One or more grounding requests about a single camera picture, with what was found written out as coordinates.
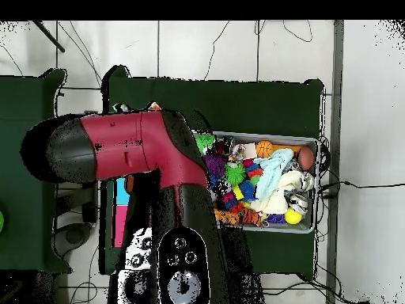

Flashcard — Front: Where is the wooden box with three holes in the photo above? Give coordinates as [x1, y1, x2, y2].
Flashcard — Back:
[110, 175, 135, 249]

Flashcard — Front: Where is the shallow mesh toy bin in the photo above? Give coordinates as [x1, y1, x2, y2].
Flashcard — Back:
[194, 130, 320, 234]

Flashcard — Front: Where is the purple spiky ball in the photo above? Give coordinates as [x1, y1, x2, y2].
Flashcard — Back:
[203, 154, 227, 178]

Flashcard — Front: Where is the orange toy basketball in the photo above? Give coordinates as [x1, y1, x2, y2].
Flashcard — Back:
[255, 139, 275, 158]

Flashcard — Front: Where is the light blue cloth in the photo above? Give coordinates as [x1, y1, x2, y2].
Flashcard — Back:
[253, 147, 295, 201]

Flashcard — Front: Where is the dark green tablecloth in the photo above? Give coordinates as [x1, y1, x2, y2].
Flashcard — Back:
[99, 64, 325, 276]

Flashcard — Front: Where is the cream knitted cloth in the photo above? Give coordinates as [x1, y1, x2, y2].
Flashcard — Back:
[249, 169, 306, 215]

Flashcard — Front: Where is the yellow tennis ball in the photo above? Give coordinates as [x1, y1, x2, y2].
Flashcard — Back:
[284, 207, 303, 226]

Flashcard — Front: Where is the brown toy football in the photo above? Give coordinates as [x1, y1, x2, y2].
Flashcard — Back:
[297, 146, 315, 172]

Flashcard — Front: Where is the black upright bar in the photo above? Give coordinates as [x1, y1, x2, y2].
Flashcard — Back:
[82, 181, 100, 224]

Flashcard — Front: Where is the grey floor base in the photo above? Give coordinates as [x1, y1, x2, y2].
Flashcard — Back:
[53, 222, 93, 257]

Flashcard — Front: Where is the green cloth side table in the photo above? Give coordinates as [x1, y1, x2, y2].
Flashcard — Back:
[0, 68, 72, 273]

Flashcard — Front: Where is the black rod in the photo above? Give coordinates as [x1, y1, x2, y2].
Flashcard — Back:
[32, 20, 66, 54]

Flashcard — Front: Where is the green stringy ball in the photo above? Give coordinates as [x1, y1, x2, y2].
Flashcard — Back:
[195, 133, 216, 153]
[223, 162, 247, 187]

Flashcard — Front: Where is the black cable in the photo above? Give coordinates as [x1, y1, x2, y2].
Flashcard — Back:
[317, 179, 405, 192]

